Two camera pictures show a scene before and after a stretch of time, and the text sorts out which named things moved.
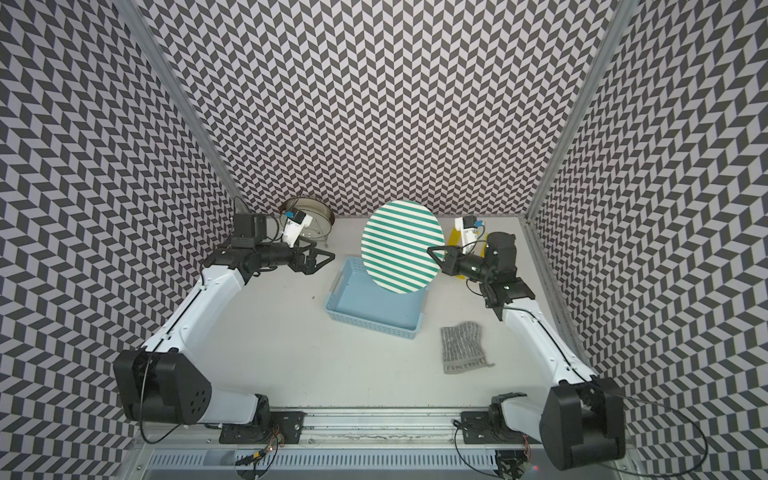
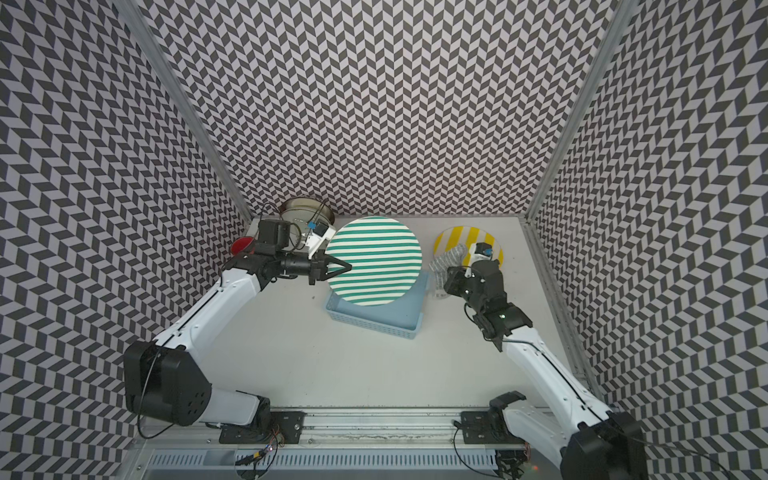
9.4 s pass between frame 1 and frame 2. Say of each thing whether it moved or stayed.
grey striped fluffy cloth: moved
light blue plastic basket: stayed
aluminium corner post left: stayed
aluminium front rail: stayed
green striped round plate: moved
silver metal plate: stayed
